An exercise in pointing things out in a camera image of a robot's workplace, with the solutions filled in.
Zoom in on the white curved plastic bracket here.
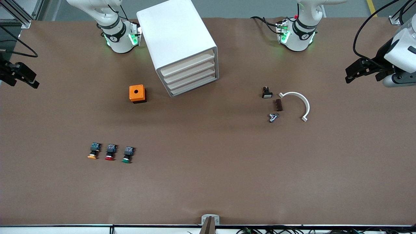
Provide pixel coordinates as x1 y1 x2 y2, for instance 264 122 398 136
278 92 310 123

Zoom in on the black arm base cable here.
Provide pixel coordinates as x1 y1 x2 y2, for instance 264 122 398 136
250 16 280 35

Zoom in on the orange box with hole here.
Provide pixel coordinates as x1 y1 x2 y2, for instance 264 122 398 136
129 84 147 104

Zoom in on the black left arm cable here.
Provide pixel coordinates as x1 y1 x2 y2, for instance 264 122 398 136
353 0 416 63

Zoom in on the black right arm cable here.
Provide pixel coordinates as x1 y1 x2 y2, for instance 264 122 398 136
0 25 39 58

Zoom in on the aluminium frame profile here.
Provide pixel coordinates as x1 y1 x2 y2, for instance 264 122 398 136
0 0 44 28
389 0 416 25

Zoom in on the yellow push button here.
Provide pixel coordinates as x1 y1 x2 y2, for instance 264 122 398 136
87 142 102 160

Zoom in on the green push button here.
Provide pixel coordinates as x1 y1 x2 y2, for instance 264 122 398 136
121 146 136 163

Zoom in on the red push button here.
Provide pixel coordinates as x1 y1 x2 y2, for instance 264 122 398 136
105 143 118 161

